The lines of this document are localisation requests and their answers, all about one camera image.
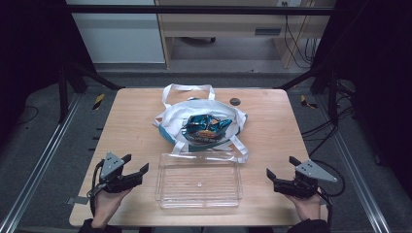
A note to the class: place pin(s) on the person's right hand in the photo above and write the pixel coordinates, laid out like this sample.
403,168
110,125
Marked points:
307,207

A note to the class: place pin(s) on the dark round table grommet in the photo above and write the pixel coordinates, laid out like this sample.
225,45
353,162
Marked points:
234,101

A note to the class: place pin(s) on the clear plastic container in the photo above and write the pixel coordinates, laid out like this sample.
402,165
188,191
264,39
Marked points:
197,181

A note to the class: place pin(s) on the white and teal tote bag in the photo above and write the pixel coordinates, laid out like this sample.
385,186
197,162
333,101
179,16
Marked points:
181,113

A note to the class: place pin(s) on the black and yellow floor tape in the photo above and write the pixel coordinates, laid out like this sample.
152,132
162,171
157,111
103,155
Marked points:
306,103
98,101

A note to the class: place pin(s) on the grey tape strip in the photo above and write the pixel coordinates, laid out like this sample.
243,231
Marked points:
77,200

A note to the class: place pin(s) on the black curtain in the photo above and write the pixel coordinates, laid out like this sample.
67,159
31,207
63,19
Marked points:
29,48
375,64

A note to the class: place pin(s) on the black metal crossbar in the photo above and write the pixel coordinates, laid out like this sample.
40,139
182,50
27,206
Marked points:
194,9

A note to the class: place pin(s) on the blue chip bag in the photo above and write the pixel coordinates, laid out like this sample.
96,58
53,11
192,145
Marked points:
207,129

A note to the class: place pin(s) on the person's left hand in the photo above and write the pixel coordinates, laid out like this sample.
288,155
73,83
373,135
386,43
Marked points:
107,204

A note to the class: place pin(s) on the black metal frame stand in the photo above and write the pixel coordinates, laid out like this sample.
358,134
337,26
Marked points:
333,93
63,93

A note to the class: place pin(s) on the aluminium floor rail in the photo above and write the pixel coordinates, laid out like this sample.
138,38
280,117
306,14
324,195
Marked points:
359,174
39,161

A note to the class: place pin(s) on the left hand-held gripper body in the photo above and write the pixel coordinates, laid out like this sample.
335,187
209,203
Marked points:
111,181

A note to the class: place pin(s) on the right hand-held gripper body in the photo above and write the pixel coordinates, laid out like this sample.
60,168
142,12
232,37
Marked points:
298,186

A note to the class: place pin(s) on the white cabinet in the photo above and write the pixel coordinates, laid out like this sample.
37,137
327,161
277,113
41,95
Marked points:
123,39

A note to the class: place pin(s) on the light wooden desk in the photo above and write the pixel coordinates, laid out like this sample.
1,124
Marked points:
226,22

